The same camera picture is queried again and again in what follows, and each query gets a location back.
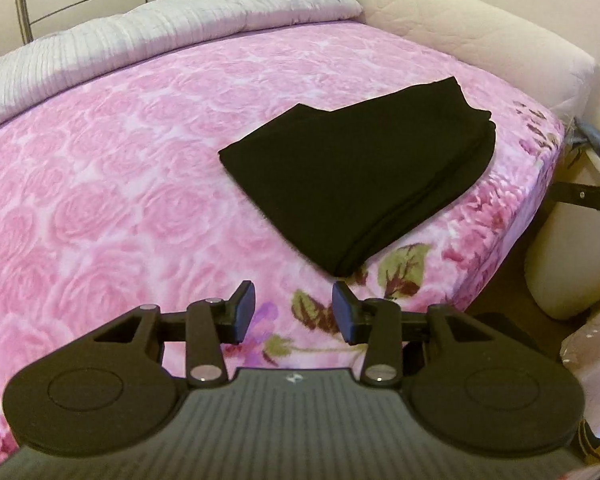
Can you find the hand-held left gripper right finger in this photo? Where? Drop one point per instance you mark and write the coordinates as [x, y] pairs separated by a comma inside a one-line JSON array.
[[344, 312]]

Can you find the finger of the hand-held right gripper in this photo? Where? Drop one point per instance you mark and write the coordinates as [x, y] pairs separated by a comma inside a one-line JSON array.
[[590, 198]]

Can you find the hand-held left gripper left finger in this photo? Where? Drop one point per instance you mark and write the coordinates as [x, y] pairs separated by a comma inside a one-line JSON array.
[[244, 310]]

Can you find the black pants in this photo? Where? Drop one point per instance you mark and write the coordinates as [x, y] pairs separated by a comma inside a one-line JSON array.
[[365, 170]]

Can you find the blue cloth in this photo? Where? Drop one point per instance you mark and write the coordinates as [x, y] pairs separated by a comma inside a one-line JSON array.
[[597, 140]]

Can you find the clear plastic bag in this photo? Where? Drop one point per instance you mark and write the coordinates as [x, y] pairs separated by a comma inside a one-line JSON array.
[[594, 360]]

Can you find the pink rose printed blanket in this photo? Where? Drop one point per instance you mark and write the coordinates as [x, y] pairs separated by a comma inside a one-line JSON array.
[[130, 185]]

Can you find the grey quilted duvet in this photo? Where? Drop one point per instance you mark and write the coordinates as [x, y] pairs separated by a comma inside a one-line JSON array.
[[145, 25]]

